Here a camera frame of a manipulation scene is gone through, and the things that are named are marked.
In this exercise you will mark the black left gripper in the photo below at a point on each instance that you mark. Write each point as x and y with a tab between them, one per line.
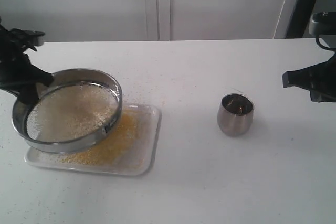
18	75

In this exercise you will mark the round steel sieve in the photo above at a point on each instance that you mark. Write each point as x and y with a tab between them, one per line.
64	78

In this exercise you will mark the white rectangular tray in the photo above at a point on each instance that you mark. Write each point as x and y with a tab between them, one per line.
134	162

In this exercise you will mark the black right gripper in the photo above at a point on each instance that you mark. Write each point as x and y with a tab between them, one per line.
320	78

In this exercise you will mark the yellow millet on tray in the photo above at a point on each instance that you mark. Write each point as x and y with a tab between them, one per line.
109	150

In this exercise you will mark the yellow grain mixture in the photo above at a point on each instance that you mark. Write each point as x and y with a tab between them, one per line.
71	112

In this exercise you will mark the stainless steel cup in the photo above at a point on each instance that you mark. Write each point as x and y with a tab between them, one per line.
235	114

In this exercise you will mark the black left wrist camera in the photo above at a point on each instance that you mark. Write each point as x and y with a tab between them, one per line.
32	37

